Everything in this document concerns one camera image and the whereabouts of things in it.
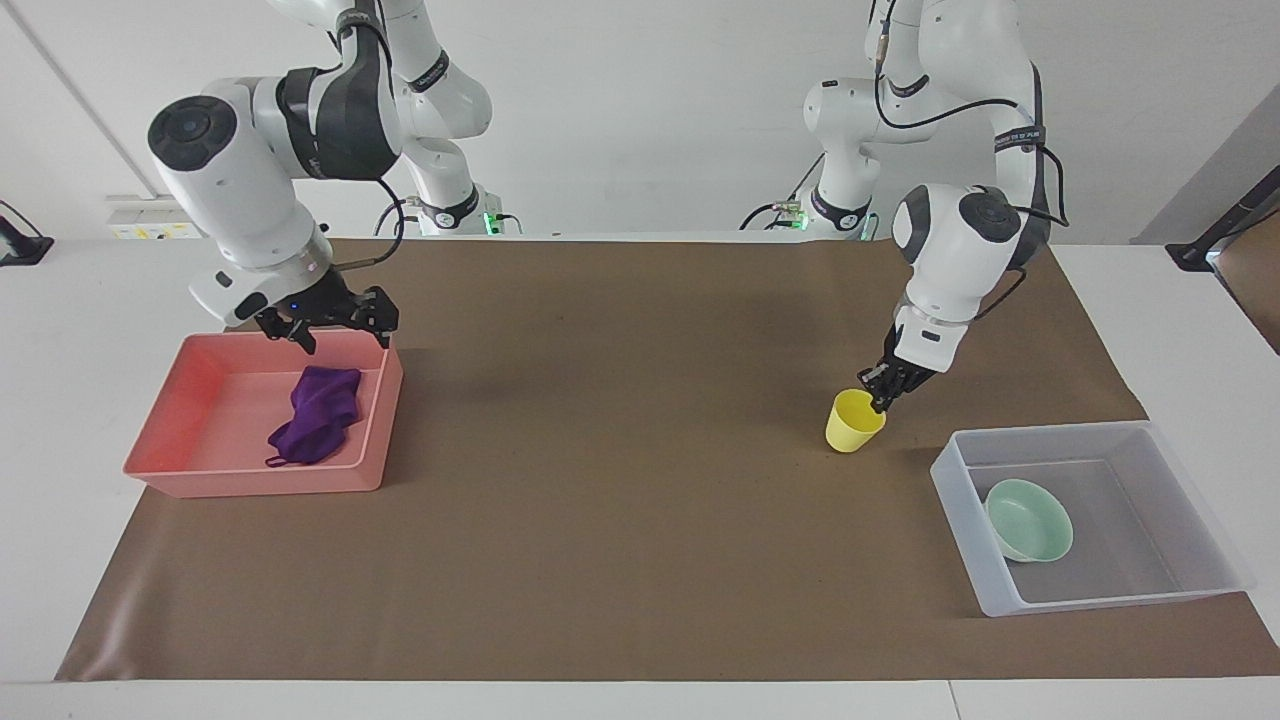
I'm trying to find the yellow plastic cup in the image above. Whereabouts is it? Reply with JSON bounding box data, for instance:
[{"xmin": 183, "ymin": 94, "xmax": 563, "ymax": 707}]
[{"xmin": 825, "ymin": 389, "xmax": 888, "ymax": 454}]

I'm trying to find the black stand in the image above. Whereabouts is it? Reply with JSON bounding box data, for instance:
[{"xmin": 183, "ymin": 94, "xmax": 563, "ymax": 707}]
[
  {"xmin": 1164, "ymin": 165, "xmax": 1280, "ymax": 274},
  {"xmin": 0, "ymin": 198, "xmax": 56, "ymax": 268}
]

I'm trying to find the pink plastic bin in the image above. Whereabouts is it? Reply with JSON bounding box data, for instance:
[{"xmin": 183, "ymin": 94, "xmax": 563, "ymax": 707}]
[{"xmin": 122, "ymin": 331, "xmax": 405, "ymax": 499}]

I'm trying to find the purple cloth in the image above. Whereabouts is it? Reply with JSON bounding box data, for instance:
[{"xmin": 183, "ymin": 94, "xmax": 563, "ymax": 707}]
[{"xmin": 264, "ymin": 365, "xmax": 364, "ymax": 469}]

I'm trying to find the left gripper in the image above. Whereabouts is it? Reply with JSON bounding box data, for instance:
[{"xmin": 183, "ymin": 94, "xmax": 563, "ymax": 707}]
[{"xmin": 860, "ymin": 326, "xmax": 938, "ymax": 415}]

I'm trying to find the translucent grey plastic bin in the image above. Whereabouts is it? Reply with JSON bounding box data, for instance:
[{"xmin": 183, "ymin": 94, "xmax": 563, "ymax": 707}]
[{"xmin": 929, "ymin": 420, "xmax": 1257, "ymax": 618}]

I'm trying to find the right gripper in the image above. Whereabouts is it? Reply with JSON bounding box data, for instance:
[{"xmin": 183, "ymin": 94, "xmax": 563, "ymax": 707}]
[{"xmin": 254, "ymin": 270, "xmax": 401, "ymax": 357}]

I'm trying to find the pale green bowl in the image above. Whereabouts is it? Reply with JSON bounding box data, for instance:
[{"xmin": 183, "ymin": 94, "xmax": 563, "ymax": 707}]
[{"xmin": 984, "ymin": 478, "xmax": 1076, "ymax": 564}]

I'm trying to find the black cable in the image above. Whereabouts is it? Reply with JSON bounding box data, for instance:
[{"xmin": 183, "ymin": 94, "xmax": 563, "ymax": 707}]
[
  {"xmin": 866, "ymin": 0, "xmax": 1071, "ymax": 323},
  {"xmin": 332, "ymin": 176, "xmax": 409, "ymax": 271},
  {"xmin": 739, "ymin": 152, "xmax": 829, "ymax": 232}
]

